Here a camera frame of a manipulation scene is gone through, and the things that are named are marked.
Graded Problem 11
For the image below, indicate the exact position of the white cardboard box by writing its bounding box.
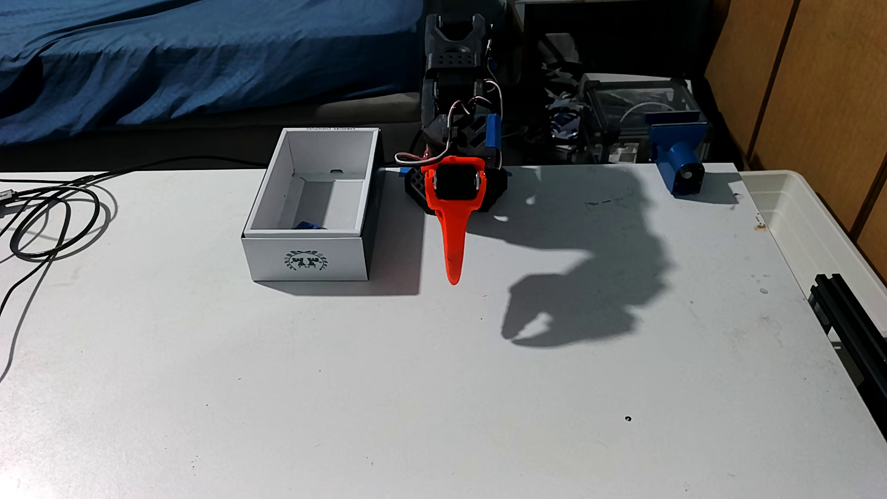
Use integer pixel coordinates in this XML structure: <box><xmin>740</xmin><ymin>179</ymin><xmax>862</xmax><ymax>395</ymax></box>
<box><xmin>242</xmin><ymin>128</ymin><xmax>383</xmax><ymax>282</ymax></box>

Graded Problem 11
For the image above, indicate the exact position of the blue bed sheet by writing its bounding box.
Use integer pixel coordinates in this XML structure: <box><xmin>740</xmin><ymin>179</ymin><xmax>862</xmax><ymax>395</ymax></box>
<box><xmin>0</xmin><ymin>0</ymin><xmax>425</xmax><ymax>146</ymax></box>

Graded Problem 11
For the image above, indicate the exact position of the white plastic bin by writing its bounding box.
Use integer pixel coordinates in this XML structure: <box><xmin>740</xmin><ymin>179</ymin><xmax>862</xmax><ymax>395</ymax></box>
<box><xmin>738</xmin><ymin>170</ymin><xmax>887</xmax><ymax>327</ymax></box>

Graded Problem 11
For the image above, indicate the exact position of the wooden cabinet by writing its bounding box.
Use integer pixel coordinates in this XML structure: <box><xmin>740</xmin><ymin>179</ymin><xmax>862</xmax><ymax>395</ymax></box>
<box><xmin>703</xmin><ymin>0</ymin><xmax>887</xmax><ymax>285</ymax></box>

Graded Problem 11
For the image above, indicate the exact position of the clear black-framed enclosure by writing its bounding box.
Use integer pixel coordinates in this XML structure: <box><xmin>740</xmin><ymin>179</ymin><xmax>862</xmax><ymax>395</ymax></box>
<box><xmin>578</xmin><ymin>74</ymin><xmax>701</xmax><ymax>165</ymax></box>

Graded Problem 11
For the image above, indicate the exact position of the blue printed clamp mount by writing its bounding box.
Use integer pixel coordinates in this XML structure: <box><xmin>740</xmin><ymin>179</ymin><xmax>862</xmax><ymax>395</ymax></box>
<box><xmin>646</xmin><ymin>113</ymin><xmax>709</xmax><ymax>197</ymax></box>

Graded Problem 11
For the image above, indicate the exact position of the black coiled cable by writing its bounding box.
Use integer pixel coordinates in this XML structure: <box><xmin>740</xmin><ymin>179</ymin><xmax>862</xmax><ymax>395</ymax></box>
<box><xmin>0</xmin><ymin>157</ymin><xmax>267</xmax><ymax>263</ymax></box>

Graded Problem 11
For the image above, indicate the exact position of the black aluminium rail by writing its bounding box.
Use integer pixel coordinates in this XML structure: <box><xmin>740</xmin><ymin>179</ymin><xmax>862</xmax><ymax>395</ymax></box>
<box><xmin>806</xmin><ymin>273</ymin><xmax>887</xmax><ymax>439</ymax></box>

